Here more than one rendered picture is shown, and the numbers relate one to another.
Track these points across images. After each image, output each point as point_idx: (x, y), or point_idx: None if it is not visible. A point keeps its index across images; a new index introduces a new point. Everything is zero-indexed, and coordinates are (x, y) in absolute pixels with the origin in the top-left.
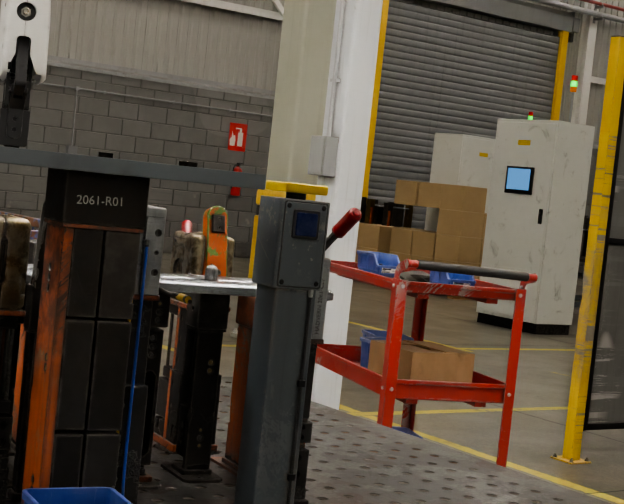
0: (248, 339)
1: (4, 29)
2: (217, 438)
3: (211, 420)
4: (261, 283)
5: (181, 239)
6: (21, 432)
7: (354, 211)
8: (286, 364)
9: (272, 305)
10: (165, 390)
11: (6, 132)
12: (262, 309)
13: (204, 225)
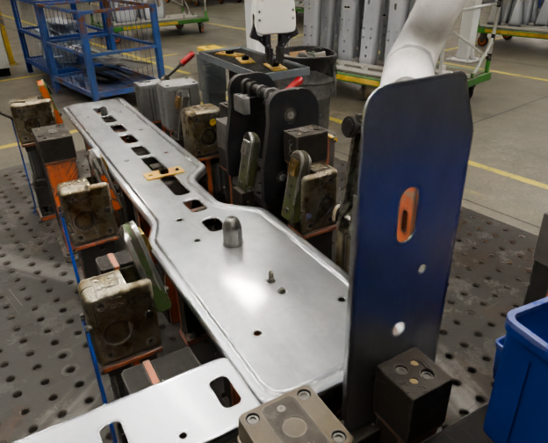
0: None
1: (292, 10)
2: (36, 206)
3: None
4: (217, 92)
5: (29, 106)
6: (191, 205)
7: (194, 53)
8: None
9: (225, 98)
10: (48, 191)
11: (284, 57)
12: (217, 102)
13: (44, 92)
